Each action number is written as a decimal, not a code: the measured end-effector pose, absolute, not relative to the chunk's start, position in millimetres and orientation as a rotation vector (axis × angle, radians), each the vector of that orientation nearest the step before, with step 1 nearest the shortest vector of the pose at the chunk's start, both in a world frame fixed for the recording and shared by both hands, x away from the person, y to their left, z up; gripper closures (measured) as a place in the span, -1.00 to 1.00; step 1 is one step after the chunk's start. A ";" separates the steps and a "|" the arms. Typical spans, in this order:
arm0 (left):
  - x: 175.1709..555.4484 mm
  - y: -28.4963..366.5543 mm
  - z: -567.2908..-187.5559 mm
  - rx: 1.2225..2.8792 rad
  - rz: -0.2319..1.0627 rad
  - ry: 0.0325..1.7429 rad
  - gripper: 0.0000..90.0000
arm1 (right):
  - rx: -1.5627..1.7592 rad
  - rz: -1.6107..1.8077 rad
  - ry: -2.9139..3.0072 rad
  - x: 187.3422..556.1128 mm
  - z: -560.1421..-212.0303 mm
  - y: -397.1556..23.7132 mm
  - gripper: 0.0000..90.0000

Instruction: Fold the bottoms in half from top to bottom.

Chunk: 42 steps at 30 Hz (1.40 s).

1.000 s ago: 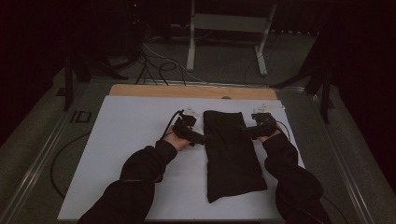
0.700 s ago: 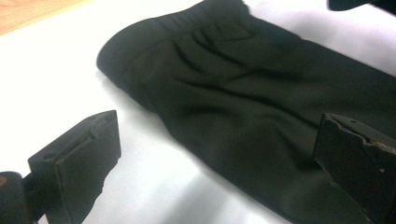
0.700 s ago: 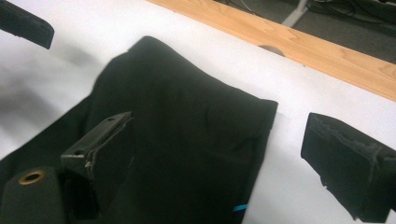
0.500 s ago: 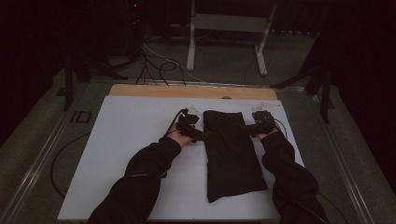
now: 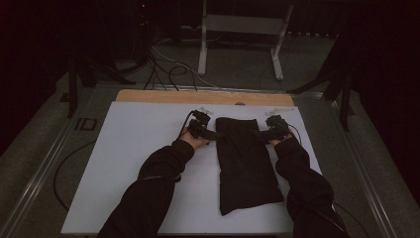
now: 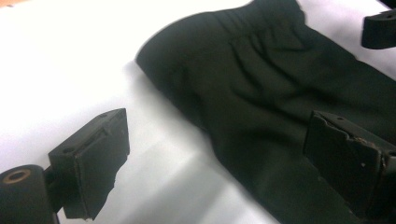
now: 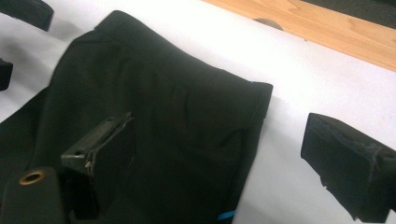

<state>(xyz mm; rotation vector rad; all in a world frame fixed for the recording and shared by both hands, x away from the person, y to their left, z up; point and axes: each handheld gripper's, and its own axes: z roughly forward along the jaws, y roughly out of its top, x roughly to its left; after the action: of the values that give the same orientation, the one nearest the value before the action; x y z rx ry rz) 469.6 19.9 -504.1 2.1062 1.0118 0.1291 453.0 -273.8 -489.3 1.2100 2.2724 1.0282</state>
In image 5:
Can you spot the white metal stand frame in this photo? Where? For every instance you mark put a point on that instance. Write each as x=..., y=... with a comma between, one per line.
x=242, y=24

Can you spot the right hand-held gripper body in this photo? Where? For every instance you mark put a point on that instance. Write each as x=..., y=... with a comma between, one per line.
x=279, y=127

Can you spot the person's left hand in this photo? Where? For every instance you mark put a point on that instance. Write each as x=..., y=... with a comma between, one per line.
x=194, y=142

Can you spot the person's right hand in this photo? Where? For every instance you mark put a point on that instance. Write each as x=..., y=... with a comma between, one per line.
x=280, y=142

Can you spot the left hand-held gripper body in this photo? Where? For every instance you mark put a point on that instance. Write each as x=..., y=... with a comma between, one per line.
x=198, y=127

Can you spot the white table mat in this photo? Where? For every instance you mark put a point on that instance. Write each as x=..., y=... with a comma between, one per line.
x=132, y=142

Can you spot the aluminium floor rail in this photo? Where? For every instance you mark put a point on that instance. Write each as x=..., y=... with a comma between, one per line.
x=43, y=172
x=231, y=90
x=363, y=172

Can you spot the black shorts with blue print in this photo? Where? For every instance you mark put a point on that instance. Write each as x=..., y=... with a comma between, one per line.
x=246, y=165

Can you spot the dark equipment with red light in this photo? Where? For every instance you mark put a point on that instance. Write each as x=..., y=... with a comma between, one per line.
x=138, y=29

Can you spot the black tripod stand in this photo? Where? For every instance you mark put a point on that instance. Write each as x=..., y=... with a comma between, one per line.
x=345, y=99
x=72, y=86

